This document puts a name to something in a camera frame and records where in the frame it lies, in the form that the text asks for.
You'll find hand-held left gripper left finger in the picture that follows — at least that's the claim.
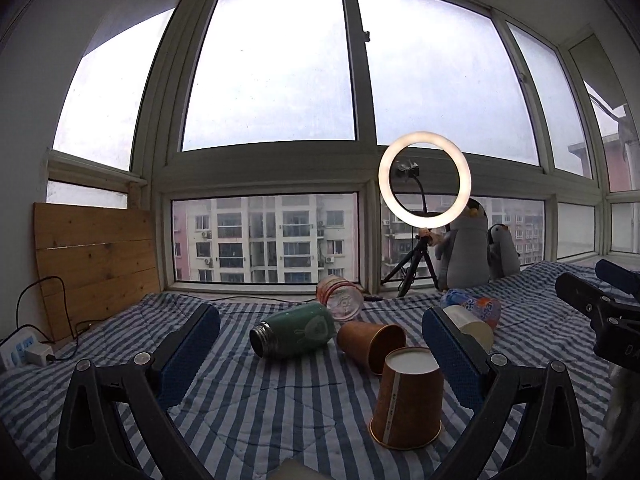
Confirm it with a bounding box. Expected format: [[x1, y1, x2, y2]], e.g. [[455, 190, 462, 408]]
[[55, 302, 221, 480]]

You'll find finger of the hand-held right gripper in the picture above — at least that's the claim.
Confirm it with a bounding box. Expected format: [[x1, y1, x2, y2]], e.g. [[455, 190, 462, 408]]
[[554, 272, 623, 335], [594, 258, 640, 307]]

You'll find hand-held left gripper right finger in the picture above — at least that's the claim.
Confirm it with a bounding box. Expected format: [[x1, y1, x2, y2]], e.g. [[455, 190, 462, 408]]
[[421, 306, 597, 480]]

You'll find blue orange patterned cup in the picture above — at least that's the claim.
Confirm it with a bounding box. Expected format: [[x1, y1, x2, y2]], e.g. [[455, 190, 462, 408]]
[[439, 288, 502, 330]]

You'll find brown paper cup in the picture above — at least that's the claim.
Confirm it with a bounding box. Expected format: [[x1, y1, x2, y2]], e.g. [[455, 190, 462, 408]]
[[336, 321, 407, 376], [369, 346, 445, 450]]

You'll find clear plastic cup pink print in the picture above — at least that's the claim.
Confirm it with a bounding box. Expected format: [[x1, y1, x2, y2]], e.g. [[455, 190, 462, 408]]
[[315, 274, 365, 322]]

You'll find small grey penguin plush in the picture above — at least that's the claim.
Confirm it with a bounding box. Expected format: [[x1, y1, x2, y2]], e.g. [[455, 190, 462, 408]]
[[487, 223, 521, 282]]

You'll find black tripod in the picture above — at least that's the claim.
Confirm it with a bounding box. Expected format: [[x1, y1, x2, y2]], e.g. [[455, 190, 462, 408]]
[[382, 229, 442, 299]]

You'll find large grey penguin plush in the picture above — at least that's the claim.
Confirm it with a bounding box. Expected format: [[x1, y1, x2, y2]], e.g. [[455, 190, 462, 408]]
[[433, 198, 491, 291]]

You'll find green metal bottle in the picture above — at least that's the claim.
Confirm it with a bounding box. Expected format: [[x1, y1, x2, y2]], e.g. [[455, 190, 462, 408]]
[[249, 302, 337, 360]]

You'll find blue white striped blanket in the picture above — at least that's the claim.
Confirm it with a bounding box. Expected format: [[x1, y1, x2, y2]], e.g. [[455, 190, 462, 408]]
[[0, 260, 640, 480]]

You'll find wooden board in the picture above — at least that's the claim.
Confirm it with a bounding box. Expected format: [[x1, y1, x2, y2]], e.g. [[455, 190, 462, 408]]
[[33, 202, 162, 344]]

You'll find white charger plug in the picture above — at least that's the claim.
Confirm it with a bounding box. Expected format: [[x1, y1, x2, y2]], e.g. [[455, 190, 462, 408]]
[[24, 342, 56, 367]]

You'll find black phone holder gooseneck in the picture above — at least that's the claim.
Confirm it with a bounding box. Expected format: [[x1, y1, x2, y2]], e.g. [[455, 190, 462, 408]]
[[394, 159, 430, 215]]

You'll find white power strip with cable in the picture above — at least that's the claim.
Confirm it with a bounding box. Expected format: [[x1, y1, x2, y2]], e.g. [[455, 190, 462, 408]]
[[0, 275, 97, 362]]

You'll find ring light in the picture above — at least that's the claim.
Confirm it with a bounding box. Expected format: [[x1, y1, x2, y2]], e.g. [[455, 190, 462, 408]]
[[378, 131, 471, 227]]

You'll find white window frame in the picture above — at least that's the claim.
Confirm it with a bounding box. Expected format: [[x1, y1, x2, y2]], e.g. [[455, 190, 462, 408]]
[[45, 0, 640, 301]]

